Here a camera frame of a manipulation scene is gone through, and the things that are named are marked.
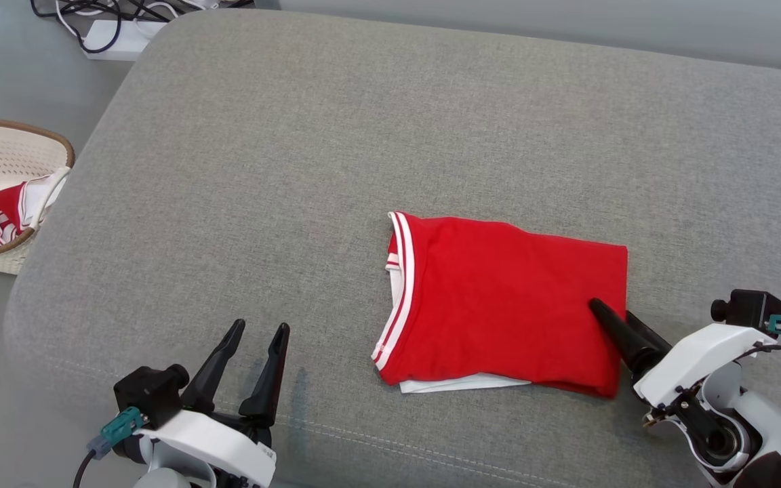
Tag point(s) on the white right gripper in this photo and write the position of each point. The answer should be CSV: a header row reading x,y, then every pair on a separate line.
x,y
695,356

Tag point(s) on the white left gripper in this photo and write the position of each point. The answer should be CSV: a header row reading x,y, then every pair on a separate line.
x,y
228,451

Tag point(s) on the red white jersey shirt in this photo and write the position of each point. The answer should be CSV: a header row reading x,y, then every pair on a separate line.
x,y
499,305

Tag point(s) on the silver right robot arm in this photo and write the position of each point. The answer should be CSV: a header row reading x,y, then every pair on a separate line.
x,y
763,427

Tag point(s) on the crumpled red white striped garment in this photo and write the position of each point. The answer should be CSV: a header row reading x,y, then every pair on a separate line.
x,y
7,207

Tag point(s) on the grey fabric sofa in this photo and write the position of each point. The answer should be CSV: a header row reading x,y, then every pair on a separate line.
x,y
363,135

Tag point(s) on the white power strip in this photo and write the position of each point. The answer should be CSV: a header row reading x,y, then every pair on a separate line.
x,y
119,41

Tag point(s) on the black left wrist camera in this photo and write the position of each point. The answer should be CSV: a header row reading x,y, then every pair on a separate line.
x,y
146,396

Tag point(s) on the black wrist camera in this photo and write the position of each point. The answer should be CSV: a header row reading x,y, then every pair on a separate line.
x,y
146,396
750,308

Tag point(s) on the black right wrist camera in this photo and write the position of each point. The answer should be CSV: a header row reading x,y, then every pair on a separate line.
x,y
750,308

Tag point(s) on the teal left camera connector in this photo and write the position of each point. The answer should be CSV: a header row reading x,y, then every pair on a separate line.
x,y
119,430

